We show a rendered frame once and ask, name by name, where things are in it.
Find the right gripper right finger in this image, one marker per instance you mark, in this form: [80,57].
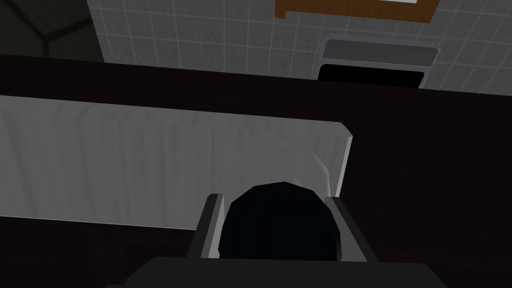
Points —
[348,236]

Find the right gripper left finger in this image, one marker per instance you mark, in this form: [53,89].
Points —
[208,232]

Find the black round knob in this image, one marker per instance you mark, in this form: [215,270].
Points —
[280,224]

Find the white drawer front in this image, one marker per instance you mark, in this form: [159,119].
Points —
[120,160]

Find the grey appliance with black window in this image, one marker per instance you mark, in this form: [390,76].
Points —
[376,54]

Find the brown wooden frame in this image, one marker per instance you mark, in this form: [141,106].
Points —
[360,10]

